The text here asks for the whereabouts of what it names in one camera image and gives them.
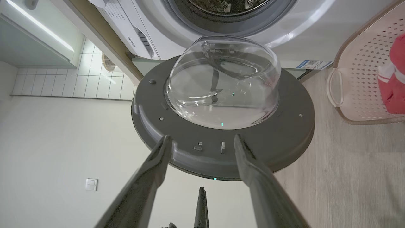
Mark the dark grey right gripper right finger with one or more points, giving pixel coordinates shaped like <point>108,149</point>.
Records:
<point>265,196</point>

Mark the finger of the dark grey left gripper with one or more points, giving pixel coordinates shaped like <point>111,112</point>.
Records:
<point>201,209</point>

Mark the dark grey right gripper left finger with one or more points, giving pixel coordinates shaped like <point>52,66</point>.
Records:
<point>139,190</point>

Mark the grey glass washing machine door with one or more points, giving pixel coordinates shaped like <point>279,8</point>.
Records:
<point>284,142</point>

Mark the red white-striped garment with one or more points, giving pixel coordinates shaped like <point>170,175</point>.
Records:
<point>395,98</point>

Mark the round woven basket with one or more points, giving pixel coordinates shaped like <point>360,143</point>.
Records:
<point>110,63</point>

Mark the cream perforated laundry basket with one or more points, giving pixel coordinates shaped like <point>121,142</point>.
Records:
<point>357,95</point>

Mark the white front-load washing machine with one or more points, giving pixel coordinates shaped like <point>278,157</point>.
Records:
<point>310,31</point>

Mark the blue energy label sticker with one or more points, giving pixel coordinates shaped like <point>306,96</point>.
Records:
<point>313,65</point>

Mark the wooden edged worktop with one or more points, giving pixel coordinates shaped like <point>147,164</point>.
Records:
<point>104,34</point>

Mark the led strip light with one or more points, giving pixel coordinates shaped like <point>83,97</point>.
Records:
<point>41,27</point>

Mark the white wall switch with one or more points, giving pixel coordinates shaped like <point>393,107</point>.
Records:
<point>91,184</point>

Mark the pale wall cabinet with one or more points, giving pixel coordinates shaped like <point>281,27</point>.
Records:
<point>25,47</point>

